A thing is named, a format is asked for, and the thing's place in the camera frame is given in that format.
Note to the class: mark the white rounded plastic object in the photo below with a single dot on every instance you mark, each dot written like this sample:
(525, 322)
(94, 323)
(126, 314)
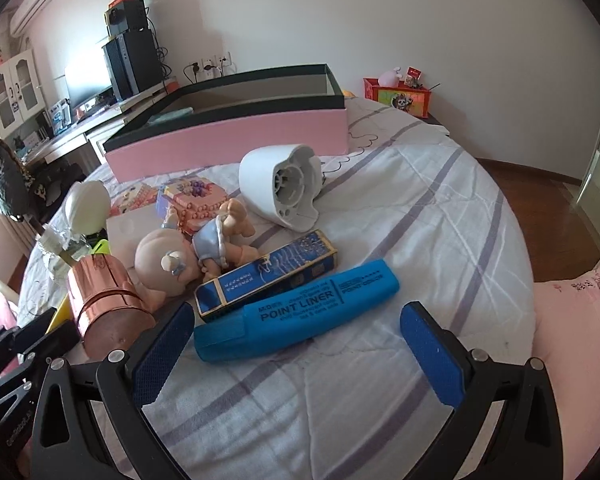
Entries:
(85, 205)

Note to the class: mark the pink box with dark rim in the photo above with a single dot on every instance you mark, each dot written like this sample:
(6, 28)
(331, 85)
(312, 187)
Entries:
(230, 140)

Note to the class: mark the small blue rectangular box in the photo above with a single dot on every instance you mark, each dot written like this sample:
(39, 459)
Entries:
(280, 265)

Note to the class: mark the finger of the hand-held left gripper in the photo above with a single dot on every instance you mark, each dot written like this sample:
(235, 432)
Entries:
(50, 345)
(10, 345)

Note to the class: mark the small red packet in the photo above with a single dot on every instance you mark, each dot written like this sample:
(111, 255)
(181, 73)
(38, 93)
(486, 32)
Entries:
(414, 74)

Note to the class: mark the pink sticker card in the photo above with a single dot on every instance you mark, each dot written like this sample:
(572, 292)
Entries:
(130, 197)

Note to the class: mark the black box with round dial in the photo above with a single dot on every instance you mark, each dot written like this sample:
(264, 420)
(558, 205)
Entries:
(127, 17)

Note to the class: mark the person's pink clothing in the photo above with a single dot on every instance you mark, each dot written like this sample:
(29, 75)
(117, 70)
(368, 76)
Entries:
(575, 360)

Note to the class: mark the red printed storage box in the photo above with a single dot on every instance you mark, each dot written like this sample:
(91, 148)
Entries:
(395, 100)

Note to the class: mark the white flat card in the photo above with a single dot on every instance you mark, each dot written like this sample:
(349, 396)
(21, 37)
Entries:
(125, 235)

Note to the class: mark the black computer tower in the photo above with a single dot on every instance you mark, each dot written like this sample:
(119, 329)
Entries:
(130, 65)

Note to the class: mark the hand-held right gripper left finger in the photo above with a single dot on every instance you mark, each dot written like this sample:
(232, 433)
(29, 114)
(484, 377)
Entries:
(165, 355)

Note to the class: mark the blue highlighter marker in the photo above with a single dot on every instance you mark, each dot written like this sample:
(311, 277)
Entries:
(300, 310)

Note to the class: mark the white air conditioner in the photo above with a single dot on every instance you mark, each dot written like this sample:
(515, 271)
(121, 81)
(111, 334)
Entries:
(35, 7)

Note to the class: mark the white wall socket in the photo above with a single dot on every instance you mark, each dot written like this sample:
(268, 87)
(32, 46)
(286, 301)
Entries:
(191, 71)
(225, 62)
(207, 66)

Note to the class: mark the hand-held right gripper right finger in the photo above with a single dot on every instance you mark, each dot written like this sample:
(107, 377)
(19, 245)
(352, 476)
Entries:
(432, 360)

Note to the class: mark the white glass-door cabinet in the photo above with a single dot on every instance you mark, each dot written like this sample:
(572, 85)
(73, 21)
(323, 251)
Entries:
(11, 67)

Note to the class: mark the white desk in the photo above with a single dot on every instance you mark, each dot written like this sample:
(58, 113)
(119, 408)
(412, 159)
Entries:
(80, 132)

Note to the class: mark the yellow-green plastic item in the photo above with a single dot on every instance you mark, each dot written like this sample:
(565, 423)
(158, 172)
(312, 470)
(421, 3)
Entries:
(101, 247)

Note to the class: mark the black office chair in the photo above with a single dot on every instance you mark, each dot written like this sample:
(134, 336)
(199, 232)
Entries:
(50, 185)

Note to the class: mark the yellow flat item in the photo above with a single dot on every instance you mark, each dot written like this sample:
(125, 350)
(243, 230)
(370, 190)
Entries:
(55, 317)

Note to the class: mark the baby doll figurine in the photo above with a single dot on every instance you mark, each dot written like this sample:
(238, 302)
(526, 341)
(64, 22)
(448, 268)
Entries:
(155, 255)

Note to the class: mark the blue-and-white packet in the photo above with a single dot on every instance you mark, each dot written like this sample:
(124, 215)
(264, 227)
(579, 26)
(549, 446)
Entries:
(60, 115)

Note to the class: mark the white striped quilt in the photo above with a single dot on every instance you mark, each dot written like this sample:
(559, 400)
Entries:
(405, 210)

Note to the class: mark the copper-coloured cylinder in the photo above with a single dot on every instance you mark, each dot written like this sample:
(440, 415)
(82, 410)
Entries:
(105, 300)

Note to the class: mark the black computer monitor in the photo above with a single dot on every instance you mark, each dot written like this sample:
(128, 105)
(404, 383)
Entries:
(87, 82)

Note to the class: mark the bottle with orange cap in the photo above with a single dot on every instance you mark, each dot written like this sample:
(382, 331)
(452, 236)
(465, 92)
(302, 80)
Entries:
(172, 82)

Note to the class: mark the crumpled clear plastic wrap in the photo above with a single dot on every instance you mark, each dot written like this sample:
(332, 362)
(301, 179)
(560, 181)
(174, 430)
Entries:
(55, 255)

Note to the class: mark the pink plush toy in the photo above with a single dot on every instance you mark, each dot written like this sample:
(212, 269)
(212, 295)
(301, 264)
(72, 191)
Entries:
(392, 77)

